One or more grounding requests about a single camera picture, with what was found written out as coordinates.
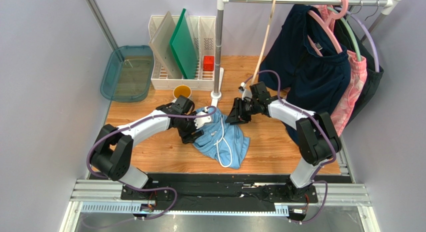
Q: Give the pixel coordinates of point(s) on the silver clothes rack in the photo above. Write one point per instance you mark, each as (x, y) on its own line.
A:
(216, 95)

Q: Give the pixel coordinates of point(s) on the navy blue shorts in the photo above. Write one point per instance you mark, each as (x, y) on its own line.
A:
(304, 59)

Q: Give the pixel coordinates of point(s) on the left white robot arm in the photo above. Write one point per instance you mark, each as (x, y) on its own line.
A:
(112, 151)

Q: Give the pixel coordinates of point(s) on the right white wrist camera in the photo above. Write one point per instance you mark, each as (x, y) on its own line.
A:
(246, 94)

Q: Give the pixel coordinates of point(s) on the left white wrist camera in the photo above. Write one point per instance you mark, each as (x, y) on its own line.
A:
(202, 118)

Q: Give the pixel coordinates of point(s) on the red cube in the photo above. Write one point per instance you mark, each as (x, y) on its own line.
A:
(208, 63)

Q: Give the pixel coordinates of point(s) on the grey metal wall pole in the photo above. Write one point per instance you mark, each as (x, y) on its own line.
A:
(97, 13)

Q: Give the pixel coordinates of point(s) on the teal plastic basket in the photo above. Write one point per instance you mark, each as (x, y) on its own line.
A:
(127, 77)

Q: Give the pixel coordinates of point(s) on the light blue shorts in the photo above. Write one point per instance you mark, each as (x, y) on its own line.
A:
(223, 142)

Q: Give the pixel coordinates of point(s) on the lavender plastic hanger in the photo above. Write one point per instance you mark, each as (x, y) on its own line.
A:
(370, 39)

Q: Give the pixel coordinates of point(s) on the pink plastic hanger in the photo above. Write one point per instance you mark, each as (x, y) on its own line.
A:
(325, 25)

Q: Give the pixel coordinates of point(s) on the green plastic hanger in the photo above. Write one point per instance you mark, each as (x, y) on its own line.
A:
(351, 37)

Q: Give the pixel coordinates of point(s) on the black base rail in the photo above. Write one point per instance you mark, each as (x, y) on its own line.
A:
(218, 192)

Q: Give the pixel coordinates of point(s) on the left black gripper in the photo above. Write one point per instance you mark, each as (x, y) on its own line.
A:
(187, 137)

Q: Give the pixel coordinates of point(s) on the white floral mug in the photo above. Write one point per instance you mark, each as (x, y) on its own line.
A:
(182, 90)

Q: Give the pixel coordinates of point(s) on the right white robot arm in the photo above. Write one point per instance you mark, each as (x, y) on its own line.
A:
(318, 140)

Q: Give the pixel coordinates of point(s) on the black shorts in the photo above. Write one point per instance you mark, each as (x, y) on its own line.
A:
(373, 78)

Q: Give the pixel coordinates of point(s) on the green cutting board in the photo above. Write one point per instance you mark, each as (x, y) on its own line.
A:
(183, 47)

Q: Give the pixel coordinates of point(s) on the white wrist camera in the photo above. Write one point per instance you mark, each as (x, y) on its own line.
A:
(202, 118)
(246, 94)

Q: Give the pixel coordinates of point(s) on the pink patterned shorts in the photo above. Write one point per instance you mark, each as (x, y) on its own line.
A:
(345, 107)

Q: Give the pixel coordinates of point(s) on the grey cutting board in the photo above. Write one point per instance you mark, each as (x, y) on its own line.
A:
(160, 45)

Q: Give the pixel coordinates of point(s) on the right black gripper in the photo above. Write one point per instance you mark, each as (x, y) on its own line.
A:
(237, 110)

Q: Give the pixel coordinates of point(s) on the white dish rack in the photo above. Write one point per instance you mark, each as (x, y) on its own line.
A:
(203, 28)

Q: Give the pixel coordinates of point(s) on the beige plastic hanger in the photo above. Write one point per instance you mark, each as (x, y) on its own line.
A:
(262, 51)

